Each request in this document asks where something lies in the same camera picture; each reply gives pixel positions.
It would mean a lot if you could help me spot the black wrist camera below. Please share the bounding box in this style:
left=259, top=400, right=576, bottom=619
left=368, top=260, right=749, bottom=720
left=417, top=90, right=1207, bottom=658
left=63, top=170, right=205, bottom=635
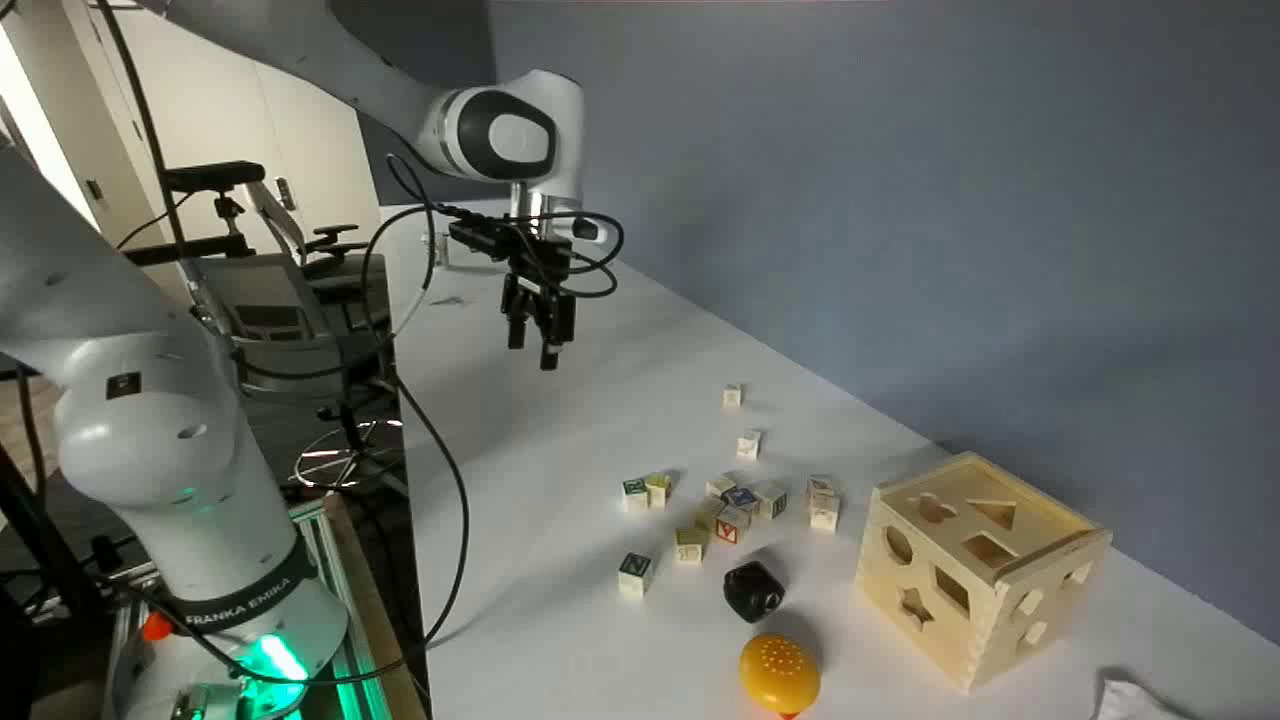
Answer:
left=443, top=205, right=537, bottom=266

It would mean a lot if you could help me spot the white crumpled cloth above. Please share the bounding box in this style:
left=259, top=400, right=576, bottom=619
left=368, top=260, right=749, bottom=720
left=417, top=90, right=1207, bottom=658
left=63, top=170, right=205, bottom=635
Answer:
left=1093, top=672, right=1198, bottom=720

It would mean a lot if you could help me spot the wooden shape sorter box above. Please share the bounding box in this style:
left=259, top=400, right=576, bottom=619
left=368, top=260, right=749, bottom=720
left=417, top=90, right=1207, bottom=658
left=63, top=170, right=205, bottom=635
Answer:
left=853, top=450, right=1118, bottom=697

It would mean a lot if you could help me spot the black rounded cube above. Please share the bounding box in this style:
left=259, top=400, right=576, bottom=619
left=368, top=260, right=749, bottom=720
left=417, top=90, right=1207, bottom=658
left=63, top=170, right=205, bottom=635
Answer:
left=721, top=556, right=790, bottom=624

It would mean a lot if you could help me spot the grey equipment cart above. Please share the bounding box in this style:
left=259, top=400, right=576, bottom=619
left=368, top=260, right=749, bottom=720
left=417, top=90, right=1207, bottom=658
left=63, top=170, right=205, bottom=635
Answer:
left=193, top=253, right=402, bottom=391

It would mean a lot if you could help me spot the long black cable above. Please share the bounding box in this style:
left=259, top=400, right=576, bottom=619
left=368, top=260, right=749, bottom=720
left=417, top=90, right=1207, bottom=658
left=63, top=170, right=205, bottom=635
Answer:
left=355, top=195, right=477, bottom=658

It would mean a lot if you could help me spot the yellow perforated dome toy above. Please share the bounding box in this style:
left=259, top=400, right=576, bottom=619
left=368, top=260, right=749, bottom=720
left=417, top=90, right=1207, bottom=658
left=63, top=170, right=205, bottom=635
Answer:
left=736, top=627, right=824, bottom=720

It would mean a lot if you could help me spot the black cable with connector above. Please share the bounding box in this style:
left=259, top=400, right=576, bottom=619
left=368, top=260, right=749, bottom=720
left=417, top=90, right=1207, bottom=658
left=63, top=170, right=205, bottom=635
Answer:
left=91, top=0, right=193, bottom=257

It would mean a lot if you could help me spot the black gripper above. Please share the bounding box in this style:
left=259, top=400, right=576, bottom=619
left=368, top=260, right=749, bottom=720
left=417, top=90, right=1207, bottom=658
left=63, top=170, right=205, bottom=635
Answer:
left=495, top=225, right=584, bottom=376

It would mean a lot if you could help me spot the black office chair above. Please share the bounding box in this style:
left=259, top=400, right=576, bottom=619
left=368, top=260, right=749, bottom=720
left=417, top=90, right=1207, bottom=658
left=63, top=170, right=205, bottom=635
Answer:
left=297, top=217, right=372, bottom=293

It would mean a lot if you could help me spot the black clamp stand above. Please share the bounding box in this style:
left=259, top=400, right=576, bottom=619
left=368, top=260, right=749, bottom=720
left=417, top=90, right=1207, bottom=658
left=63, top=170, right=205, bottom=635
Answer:
left=124, top=155, right=274, bottom=271

